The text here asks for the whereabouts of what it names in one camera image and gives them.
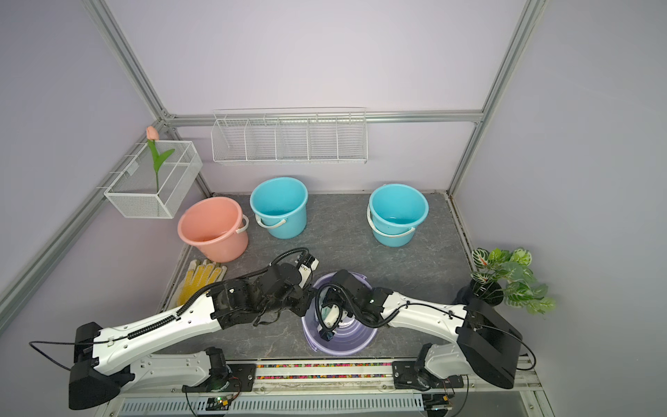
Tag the potted green plant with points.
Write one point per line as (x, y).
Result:
(503, 276)

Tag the long white wire shelf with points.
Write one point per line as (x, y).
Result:
(290, 135)

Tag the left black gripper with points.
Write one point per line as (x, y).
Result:
(300, 301)

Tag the pink plastic bucket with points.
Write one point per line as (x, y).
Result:
(217, 227)

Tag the purple bucket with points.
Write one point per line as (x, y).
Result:
(350, 338)

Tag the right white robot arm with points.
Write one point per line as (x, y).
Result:
(477, 339)

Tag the yellow white work glove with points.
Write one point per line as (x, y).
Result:
(198, 275)

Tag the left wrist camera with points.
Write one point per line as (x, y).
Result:
(307, 264)

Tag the white wire basket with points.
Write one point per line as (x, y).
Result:
(133, 191)

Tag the white vented cable duct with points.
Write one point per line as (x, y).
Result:
(273, 405)

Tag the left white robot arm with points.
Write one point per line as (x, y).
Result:
(103, 357)

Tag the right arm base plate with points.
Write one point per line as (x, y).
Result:
(406, 375)

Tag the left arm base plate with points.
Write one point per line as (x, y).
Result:
(239, 377)

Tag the teal bucket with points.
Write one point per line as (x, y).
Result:
(394, 213)
(280, 207)

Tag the pink artificial tulip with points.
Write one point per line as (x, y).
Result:
(158, 158)

